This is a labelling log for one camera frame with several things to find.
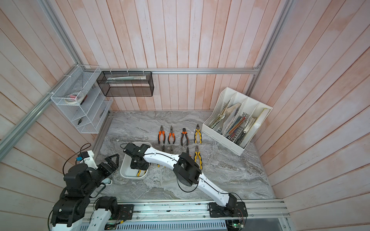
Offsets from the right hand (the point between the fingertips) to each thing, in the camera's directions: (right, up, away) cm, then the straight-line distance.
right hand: (135, 168), depth 88 cm
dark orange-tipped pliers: (+32, +21, +16) cm, 42 cm away
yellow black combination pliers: (+41, +23, +19) cm, 51 cm away
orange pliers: (+14, +22, +18) cm, 32 cm away
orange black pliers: (+33, +10, +9) cm, 36 cm away
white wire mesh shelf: (-24, +32, -8) cm, 41 cm away
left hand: (-4, +10, -20) cm, 22 cm away
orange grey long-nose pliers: (+22, +11, +7) cm, 26 cm away
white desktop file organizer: (+68, +31, +15) cm, 76 cm away
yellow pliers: (+2, -3, -3) cm, 4 cm away
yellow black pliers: (+40, +9, +6) cm, 41 cm away
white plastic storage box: (-5, -2, -2) cm, 6 cm away
